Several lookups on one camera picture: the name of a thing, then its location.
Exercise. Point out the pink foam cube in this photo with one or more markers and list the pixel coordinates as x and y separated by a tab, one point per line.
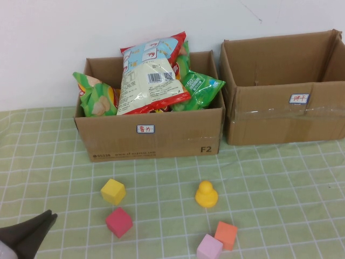
208	247

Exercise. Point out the large taped cardboard box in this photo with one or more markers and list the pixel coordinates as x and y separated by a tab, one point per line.
269	126

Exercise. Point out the red white shrimp cracker bag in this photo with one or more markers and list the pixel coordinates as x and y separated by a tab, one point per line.
151	89

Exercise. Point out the green cucumber Lay's chip bag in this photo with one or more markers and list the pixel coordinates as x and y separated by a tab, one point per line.
202	89

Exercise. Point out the red foam cube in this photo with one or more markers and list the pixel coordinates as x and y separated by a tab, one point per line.
119	222

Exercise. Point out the orange foam cube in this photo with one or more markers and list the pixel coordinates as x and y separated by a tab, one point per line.
227	233

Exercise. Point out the green checked tablecloth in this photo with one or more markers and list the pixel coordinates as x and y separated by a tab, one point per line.
269	202

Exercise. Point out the yellow foam cube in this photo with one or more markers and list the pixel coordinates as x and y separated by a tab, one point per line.
113	191

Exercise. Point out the cardboard box with F2 print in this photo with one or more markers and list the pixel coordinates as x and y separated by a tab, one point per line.
175	140

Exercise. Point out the pale left gripper body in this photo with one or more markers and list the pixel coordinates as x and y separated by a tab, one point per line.
6	252

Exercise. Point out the yellow rubber duck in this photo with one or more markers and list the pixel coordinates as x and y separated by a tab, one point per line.
207	198

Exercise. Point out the orange Cheetos snack bag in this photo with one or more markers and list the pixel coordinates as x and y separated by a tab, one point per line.
161	109

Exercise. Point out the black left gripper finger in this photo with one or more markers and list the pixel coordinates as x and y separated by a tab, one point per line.
27	229
35	242

